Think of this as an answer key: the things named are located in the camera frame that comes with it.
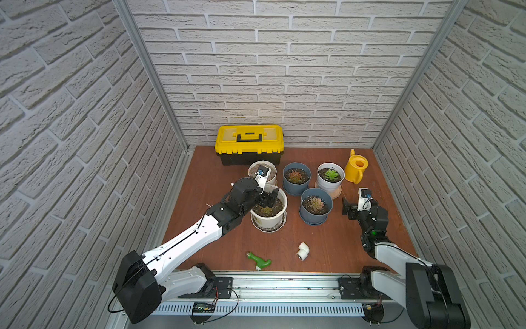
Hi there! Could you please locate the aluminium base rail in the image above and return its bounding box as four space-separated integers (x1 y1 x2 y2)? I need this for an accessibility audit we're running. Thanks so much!
118 250 457 317

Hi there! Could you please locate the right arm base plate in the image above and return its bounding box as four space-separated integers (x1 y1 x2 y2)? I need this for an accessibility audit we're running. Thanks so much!
338 276 381 300

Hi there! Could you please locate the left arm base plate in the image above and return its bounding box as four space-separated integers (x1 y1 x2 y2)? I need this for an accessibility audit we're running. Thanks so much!
179 276 234 299

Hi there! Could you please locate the aluminium frame corner post right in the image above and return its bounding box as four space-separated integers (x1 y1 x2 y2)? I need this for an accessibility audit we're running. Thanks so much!
372 0 468 152

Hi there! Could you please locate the large white round pot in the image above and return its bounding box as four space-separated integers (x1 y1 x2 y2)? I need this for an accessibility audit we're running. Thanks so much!
251 185 288 233

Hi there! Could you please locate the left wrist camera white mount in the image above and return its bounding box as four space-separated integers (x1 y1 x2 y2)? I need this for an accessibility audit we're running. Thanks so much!
254 165 271 190

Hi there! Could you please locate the small white faceted pot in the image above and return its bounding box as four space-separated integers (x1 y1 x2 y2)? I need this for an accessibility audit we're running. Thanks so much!
248 160 278 185

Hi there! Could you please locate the yellow black plastic toolbox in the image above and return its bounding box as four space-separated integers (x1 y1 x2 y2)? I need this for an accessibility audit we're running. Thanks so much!
215 125 284 166

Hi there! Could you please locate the blue pot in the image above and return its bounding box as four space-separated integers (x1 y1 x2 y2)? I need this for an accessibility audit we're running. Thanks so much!
282 163 312 196
299 188 334 226

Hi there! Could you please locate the yellow plastic watering can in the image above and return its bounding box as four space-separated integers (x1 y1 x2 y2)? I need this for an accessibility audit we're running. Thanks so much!
344 149 368 185

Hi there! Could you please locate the aluminium frame corner post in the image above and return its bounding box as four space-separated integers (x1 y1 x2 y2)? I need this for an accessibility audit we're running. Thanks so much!
114 0 190 153
372 0 468 152

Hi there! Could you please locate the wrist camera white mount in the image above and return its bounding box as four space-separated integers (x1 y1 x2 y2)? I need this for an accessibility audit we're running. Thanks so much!
357 188 373 212
254 165 271 190

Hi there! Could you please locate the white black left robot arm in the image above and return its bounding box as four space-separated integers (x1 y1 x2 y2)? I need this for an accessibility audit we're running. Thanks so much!
112 177 279 324

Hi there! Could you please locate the aluminium frame corner post left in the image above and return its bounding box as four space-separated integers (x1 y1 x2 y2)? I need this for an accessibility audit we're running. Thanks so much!
114 0 190 153

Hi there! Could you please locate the green spray nozzle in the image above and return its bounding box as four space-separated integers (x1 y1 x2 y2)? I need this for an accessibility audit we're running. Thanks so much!
247 252 272 271

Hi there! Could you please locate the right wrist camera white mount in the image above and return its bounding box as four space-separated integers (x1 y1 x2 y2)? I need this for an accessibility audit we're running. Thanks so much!
357 188 373 212

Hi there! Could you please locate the blue pot front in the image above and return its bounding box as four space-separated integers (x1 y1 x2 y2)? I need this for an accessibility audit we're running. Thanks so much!
299 188 334 226

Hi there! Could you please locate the blue pot back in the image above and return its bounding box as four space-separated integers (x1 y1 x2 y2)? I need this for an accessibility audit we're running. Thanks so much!
282 163 312 196

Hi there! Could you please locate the white PVC elbow fitting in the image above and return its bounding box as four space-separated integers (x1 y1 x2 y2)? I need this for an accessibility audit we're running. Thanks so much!
297 242 310 261

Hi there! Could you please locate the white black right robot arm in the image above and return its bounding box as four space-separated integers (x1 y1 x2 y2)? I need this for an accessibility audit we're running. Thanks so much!
342 189 471 328

